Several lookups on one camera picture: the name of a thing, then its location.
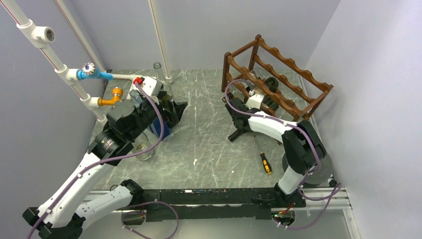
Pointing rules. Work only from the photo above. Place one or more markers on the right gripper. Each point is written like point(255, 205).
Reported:
point(244, 105)

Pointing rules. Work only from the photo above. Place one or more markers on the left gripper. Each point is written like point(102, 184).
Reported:
point(175, 109)

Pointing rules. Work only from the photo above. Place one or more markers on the blue square bottle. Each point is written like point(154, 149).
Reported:
point(155, 128)

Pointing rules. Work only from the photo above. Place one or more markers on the green wine bottle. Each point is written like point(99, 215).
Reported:
point(237, 133)

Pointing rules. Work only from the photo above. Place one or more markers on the labelled dark wine bottle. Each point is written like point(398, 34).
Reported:
point(272, 84)

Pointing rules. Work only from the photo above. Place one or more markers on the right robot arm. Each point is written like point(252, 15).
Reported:
point(303, 148)

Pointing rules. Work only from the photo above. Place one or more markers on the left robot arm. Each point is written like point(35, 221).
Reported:
point(65, 215)

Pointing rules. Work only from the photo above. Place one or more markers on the clear tall empty bottle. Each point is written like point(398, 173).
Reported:
point(161, 77)

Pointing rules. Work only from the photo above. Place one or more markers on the clear stoppered glass bottle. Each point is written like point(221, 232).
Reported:
point(135, 95)

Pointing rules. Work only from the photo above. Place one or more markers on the clear lying bottle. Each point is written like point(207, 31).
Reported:
point(141, 143)

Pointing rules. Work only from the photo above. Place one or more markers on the wooden wine rack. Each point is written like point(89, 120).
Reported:
point(257, 71)

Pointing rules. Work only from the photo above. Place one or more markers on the yellow black screwdriver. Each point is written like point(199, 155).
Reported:
point(266, 165)

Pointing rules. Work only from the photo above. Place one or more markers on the orange brass tap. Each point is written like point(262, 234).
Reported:
point(117, 94)

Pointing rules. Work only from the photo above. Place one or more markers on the blue tap valve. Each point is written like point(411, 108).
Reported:
point(90, 71)

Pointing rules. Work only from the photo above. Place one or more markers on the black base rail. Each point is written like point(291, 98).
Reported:
point(258, 203)

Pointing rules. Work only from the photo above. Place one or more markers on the white pvc pipe frame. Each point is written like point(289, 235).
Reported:
point(41, 37)

